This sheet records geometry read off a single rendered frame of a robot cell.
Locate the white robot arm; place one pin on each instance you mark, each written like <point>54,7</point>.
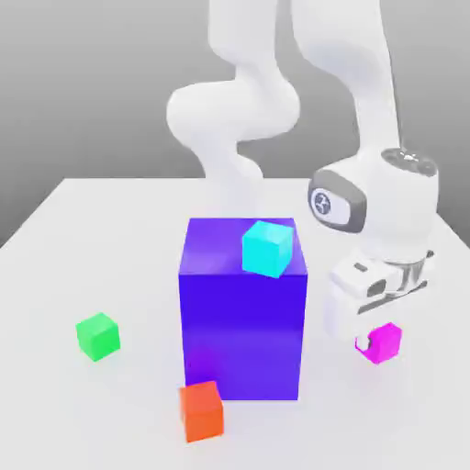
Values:
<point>382,110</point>

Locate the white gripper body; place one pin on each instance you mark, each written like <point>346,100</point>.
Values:
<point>341,315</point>

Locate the small green cube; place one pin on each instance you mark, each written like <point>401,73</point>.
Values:
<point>97,337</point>

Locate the small magenta cube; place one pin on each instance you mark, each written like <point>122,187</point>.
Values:
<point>385,343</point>

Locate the large blue box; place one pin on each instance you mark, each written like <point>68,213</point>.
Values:
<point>242,330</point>

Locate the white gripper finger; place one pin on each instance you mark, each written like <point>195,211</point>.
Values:
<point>363,342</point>

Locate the small orange cube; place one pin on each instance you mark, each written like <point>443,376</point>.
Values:
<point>202,413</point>

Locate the small cyan cube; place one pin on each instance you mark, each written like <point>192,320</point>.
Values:
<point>266,249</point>

